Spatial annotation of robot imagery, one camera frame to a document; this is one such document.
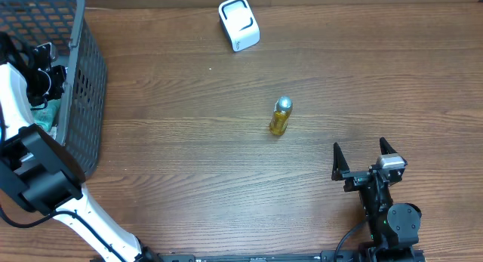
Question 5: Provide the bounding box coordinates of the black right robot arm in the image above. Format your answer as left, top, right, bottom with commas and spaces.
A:
331, 137, 425, 262

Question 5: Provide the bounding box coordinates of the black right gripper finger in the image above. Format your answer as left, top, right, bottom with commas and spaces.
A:
331, 143, 350, 180
379, 137, 397, 155

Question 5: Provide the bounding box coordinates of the grey plastic mesh basket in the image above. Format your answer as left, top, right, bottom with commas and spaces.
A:
1, 0, 107, 176

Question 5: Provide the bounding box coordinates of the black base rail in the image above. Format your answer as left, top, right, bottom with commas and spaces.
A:
90, 248, 427, 262

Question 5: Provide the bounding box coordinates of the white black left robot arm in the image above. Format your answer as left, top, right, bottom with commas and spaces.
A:
1, 32, 159, 261

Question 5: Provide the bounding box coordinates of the teal tissue pack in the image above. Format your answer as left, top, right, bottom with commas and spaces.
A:
32, 99, 61, 132

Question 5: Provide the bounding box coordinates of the yellow oil bottle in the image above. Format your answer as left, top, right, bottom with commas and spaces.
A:
269, 96, 294, 136

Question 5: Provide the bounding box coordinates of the white barcode scanner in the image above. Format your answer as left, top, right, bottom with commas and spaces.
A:
218, 0, 260, 52

